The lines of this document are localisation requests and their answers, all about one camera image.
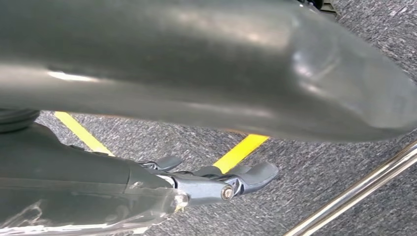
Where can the steel workbench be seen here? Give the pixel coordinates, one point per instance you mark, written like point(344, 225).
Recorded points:
point(358, 192)

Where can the yellow floor tape square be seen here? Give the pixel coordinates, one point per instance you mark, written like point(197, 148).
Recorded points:
point(238, 153)

